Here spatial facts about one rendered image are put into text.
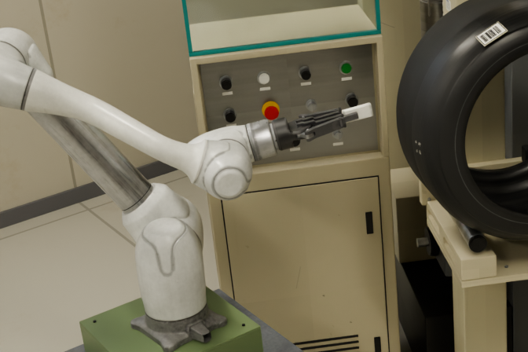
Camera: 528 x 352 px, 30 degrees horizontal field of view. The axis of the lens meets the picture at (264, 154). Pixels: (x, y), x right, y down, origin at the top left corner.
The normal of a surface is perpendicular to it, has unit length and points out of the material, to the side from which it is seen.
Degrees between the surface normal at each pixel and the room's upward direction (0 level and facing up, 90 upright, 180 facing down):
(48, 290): 0
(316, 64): 90
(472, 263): 90
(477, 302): 90
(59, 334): 0
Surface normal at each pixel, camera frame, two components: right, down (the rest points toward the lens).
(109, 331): -0.11, -0.92
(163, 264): -0.04, 0.11
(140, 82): 0.55, 0.26
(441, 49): -0.79, -0.53
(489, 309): 0.08, 0.37
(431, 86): -0.84, -0.21
